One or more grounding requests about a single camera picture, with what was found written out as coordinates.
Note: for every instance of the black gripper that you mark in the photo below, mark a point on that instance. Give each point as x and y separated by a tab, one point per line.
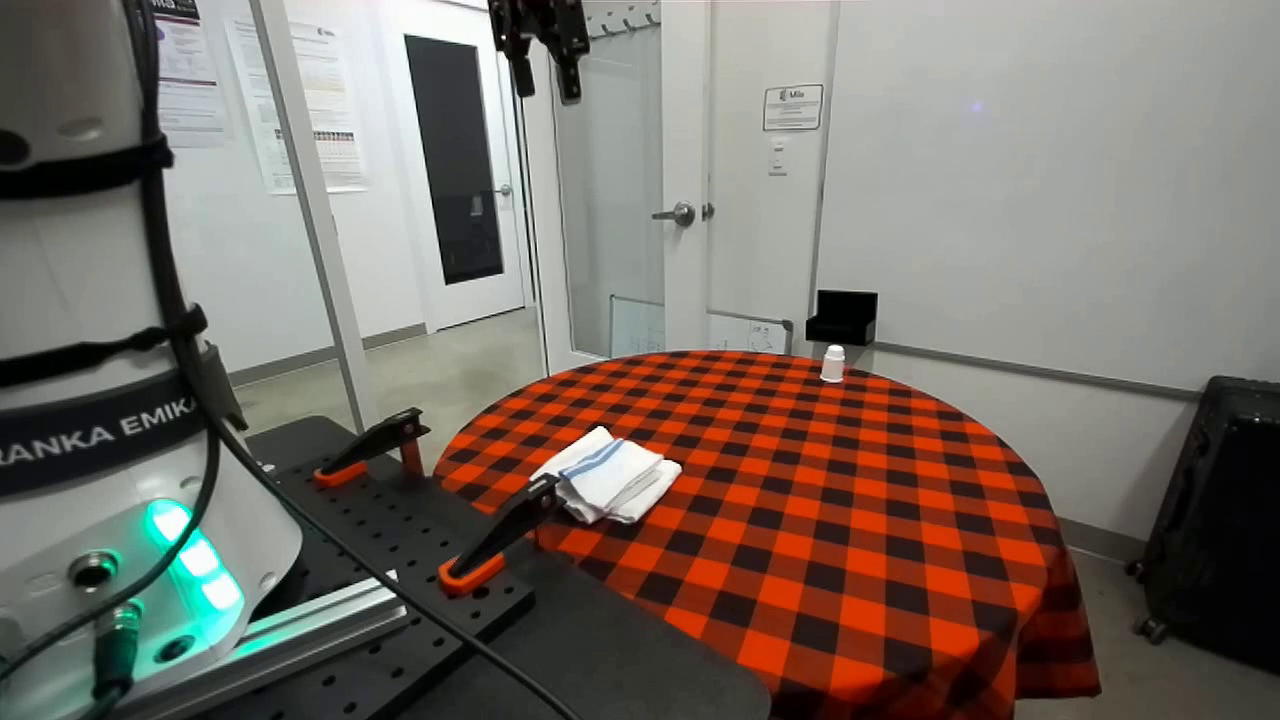
534	18

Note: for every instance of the white cloth with blue stripes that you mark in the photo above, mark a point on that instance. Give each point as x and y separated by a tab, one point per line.
613	474

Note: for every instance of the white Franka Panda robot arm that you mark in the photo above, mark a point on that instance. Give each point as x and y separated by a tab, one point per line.
83	266

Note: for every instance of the white door with dark window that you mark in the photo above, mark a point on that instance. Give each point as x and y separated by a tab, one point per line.
455	163

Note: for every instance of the white paper door sign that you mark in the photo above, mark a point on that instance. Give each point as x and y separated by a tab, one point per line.
795	106

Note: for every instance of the black orange spring clamp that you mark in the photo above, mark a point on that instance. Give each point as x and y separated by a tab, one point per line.
375	443
503	535

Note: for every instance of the small white bottle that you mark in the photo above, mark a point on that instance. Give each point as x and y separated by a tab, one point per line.
835	365

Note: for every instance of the orange black plaid tablecloth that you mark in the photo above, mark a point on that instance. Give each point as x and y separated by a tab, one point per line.
824	535

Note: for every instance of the black suitcase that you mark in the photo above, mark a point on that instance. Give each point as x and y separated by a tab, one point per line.
1222	521

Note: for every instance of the wall coat hooks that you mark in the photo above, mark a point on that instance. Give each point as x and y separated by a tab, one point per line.
624	18

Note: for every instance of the paper wall poster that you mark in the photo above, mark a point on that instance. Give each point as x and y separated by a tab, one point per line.
327	106
188	65

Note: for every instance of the white partition post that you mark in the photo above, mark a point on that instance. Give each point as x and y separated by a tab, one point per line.
318	214

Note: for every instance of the black wall box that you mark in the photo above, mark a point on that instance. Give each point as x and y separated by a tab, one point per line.
841	319

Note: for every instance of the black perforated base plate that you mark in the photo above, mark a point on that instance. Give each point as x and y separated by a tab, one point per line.
384	535

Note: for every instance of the grey wall rail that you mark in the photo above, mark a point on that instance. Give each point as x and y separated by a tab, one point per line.
1040	369

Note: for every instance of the silver aluminium rail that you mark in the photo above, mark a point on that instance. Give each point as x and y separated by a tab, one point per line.
306	621

